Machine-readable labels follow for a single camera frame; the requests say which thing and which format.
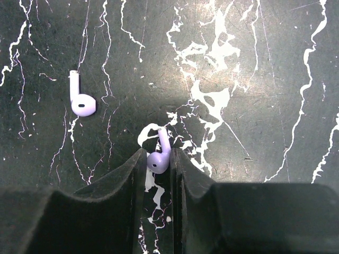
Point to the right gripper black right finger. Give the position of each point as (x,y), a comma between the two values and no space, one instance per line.
(212,217)

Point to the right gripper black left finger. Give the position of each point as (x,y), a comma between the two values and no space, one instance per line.
(102,217)

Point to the purple wireless earbud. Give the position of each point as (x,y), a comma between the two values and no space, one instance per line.
(158,162)
(82,105)

